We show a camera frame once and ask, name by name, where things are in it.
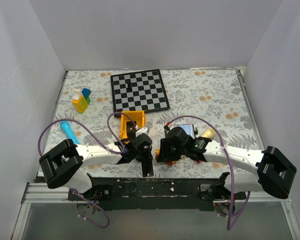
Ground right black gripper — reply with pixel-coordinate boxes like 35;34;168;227
156;138;186;162

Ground black leather card holder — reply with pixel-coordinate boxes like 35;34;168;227
173;124;198;139

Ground yellow plastic bin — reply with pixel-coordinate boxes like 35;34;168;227
120;110;146;139

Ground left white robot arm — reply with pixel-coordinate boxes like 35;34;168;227
39;133;154;200

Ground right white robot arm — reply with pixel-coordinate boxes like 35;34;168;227
156;124;297;199

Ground orange toy car block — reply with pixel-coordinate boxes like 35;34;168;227
154;148;183;166

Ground cream toy microphone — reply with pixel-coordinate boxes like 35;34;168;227
201;128;216;139

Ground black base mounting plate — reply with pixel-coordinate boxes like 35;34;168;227
82;177;231;211

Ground black white chessboard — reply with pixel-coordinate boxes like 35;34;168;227
110;69;170;113

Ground blue toy microphone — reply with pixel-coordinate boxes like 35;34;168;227
60;121;80;145

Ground colourful stacked toy blocks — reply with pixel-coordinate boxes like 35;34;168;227
72;88;91;114

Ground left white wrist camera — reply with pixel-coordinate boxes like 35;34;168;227
135;127;150;137

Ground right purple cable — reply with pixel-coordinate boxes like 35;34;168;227
164;115;251;231

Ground aluminium frame rail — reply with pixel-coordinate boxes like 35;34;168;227
11;183;79;240

